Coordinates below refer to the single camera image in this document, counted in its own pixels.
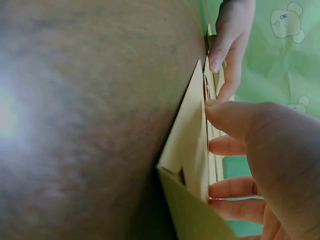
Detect person's left hand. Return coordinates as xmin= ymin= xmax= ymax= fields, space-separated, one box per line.
xmin=207 ymin=0 xmax=257 ymax=102

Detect person's right hand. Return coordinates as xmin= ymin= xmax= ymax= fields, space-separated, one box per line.
xmin=204 ymin=99 xmax=320 ymax=240

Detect cream cardboard box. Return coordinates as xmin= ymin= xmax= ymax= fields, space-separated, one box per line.
xmin=156 ymin=23 xmax=241 ymax=240

